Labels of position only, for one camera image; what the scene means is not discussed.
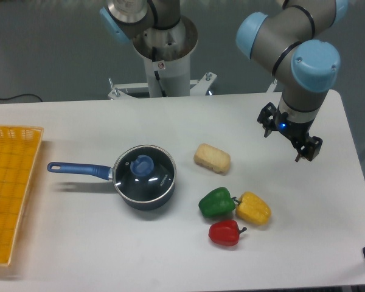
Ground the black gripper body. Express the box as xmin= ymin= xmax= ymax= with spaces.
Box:
xmin=274 ymin=105 xmax=318 ymax=149

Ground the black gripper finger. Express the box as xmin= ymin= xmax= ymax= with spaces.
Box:
xmin=295 ymin=136 xmax=323 ymax=162
xmin=257 ymin=102 xmax=277 ymax=137

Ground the glass lid blue knob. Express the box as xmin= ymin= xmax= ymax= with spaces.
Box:
xmin=112 ymin=144 xmax=177 ymax=204

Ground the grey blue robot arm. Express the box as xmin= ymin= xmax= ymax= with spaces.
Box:
xmin=100 ymin=1 xmax=348 ymax=161

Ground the beige bread loaf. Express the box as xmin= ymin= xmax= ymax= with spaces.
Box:
xmin=193 ymin=143 xmax=231 ymax=174

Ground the yellow bell pepper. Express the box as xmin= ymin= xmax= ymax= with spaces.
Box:
xmin=232 ymin=192 xmax=271 ymax=226

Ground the green bell pepper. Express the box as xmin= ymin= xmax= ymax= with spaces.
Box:
xmin=198 ymin=187 xmax=235 ymax=218

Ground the red bell pepper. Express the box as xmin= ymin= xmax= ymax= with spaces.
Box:
xmin=208 ymin=220 xmax=247 ymax=246

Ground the yellow woven basket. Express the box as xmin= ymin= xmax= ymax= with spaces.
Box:
xmin=0 ymin=125 xmax=44 ymax=266

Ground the white bracket right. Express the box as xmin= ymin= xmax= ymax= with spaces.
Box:
xmin=266 ymin=79 xmax=277 ymax=93

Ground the blue saucepan with handle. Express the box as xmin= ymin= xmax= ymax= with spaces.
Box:
xmin=46 ymin=144 xmax=177 ymax=211

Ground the black cable on floor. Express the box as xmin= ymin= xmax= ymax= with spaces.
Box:
xmin=0 ymin=93 xmax=44 ymax=102

